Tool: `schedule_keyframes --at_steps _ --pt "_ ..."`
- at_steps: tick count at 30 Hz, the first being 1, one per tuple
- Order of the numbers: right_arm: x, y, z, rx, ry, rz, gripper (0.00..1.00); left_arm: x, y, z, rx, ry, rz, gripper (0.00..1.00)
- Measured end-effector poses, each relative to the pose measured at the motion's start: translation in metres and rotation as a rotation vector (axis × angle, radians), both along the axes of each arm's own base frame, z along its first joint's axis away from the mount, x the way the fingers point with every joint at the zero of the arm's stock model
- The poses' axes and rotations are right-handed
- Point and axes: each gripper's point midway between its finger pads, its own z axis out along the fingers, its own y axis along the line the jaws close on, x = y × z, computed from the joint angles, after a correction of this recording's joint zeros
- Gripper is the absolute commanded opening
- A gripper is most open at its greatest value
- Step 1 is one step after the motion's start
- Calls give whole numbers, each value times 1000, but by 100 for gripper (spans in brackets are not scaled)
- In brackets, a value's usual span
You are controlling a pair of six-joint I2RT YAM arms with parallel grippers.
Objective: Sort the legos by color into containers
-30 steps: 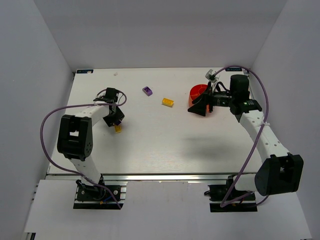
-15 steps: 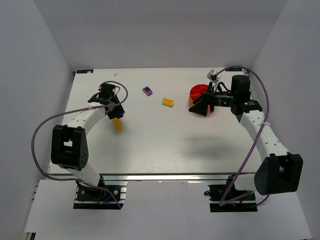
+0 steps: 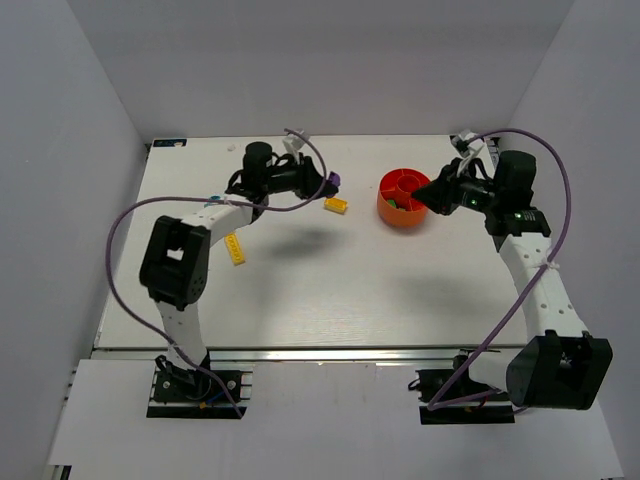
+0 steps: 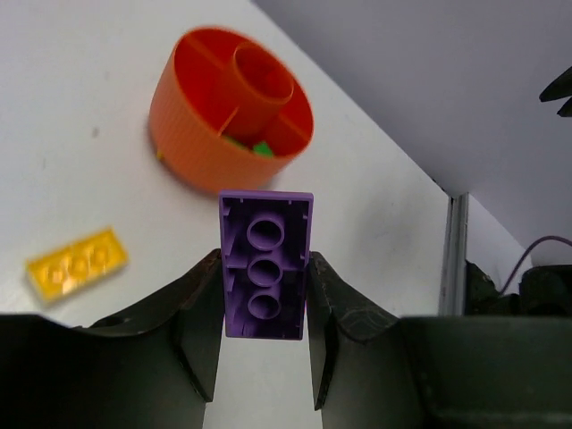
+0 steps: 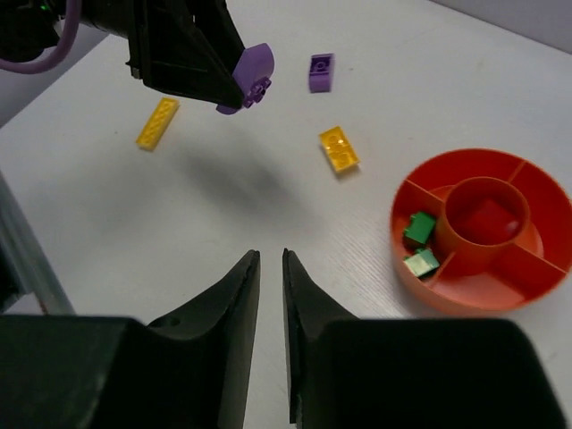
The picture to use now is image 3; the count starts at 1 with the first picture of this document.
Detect purple lego brick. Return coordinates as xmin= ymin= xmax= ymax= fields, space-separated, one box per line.
xmin=326 ymin=171 xmax=341 ymax=197

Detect large yellow lego brick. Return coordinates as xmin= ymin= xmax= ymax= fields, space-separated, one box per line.
xmin=324 ymin=197 xmax=348 ymax=215

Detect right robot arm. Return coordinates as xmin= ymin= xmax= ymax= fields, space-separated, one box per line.
xmin=411 ymin=150 xmax=613 ymax=411

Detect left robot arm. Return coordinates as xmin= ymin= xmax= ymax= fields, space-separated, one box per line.
xmin=139 ymin=133 xmax=341 ymax=370

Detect orange round divided container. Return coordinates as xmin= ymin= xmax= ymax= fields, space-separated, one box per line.
xmin=376 ymin=168 xmax=430 ymax=229

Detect small yellow lego brick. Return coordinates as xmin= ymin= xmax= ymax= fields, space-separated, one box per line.
xmin=224 ymin=232 xmax=246 ymax=266

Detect left corner label sticker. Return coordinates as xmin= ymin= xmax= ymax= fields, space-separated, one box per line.
xmin=152 ymin=138 xmax=187 ymax=148

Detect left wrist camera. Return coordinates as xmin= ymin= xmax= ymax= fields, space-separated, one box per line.
xmin=282 ymin=129 xmax=308 ymax=161

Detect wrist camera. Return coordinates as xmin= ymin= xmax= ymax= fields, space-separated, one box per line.
xmin=450 ymin=130 xmax=485 ymax=165
xmin=282 ymin=129 xmax=308 ymax=161

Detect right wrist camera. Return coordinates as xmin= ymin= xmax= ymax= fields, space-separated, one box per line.
xmin=450 ymin=130 xmax=485 ymax=165

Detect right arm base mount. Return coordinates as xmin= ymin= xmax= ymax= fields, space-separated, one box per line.
xmin=409 ymin=367 xmax=516 ymax=427

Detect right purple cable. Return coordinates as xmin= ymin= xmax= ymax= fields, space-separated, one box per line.
xmin=427 ymin=128 xmax=572 ymax=412

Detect purple cable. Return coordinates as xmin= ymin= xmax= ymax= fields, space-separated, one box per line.
xmin=106 ymin=128 xmax=331 ymax=419
xmin=427 ymin=128 xmax=572 ymax=412

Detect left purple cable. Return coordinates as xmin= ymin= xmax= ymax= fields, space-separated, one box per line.
xmin=106 ymin=128 xmax=331 ymax=419

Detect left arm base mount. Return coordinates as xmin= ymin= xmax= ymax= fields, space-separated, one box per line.
xmin=146 ymin=355 xmax=251 ymax=420

